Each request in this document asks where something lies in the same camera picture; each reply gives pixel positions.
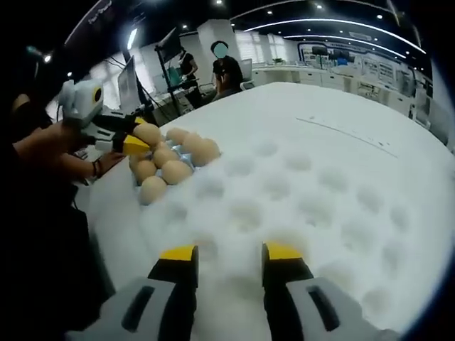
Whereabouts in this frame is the green bag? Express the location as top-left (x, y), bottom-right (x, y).
top-left (166, 65), bottom-right (184, 88)

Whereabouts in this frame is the white foam pad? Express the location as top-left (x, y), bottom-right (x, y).
top-left (138, 134), bottom-right (452, 335)

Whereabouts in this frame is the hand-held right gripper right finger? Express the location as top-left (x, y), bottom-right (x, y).
top-left (262, 241), bottom-right (401, 341)

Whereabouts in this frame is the blue egg tray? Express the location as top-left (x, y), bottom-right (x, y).
top-left (131, 136), bottom-right (200, 185)

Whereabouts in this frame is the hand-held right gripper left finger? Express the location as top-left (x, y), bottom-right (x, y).
top-left (65, 244), bottom-right (200, 341)

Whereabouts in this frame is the black banner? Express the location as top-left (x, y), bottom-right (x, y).
top-left (63, 0), bottom-right (143, 47)

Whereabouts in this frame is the person's dark clothing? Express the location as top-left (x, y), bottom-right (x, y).
top-left (0, 141), bottom-right (117, 320)

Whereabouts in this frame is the person's left hand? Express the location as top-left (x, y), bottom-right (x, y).
top-left (53, 121), bottom-right (92, 152)

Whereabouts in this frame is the grey monitor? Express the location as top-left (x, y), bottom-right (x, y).
top-left (117, 55), bottom-right (141, 109)

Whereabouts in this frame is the group of brown eggs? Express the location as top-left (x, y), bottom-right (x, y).
top-left (129, 126), bottom-right (221, 206)

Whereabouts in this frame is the row of white cabinets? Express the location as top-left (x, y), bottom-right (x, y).
top-left (252, 65), bottom-right (433, 125)

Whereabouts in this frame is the black hanging screen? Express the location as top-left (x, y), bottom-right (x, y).
top-left (156, 26), bottom-right (183, 61)

